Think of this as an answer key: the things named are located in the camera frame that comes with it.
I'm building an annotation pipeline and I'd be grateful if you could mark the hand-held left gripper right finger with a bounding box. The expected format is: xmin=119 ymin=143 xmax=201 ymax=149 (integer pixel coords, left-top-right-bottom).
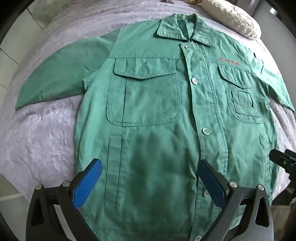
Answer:
xmin=198 ymin=159 xmax=274 ymax=241

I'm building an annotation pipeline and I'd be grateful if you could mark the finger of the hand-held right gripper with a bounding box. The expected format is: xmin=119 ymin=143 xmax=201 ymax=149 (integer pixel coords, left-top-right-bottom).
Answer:
xmin=269 ymin=148 xmax=296 ymax=182

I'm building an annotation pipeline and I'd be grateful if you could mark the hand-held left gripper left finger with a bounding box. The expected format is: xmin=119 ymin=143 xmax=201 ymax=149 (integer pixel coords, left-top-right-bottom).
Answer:
xmin=25 ymin=158 xmax=103 ymax=241

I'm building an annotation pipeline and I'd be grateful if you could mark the green work jacket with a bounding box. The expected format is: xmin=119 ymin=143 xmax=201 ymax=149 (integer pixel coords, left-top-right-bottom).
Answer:
xmin=15 ymin=13 xmax=293 ymax=241

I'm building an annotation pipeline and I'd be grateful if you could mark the purple bed blanket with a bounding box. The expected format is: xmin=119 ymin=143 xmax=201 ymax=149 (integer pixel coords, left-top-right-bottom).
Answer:
xmin=0 ymin=0 xmax=296 ymax=204

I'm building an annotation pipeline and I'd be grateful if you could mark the cream textured pillow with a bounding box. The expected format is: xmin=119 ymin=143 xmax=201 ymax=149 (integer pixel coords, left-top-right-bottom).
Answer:
xmin=201 ymin=0 xmax=262 ymax=40

